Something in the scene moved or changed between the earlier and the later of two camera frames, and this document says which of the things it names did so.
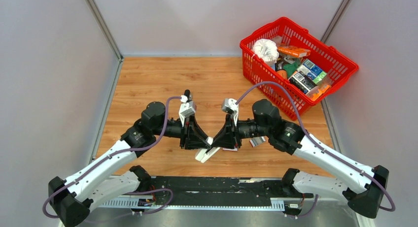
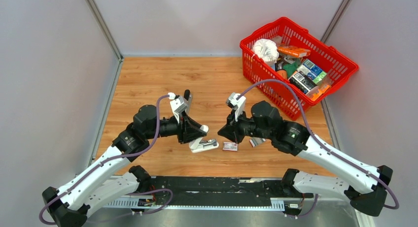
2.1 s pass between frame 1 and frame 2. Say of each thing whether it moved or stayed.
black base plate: stayed
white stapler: moved
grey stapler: stayed
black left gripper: stayed
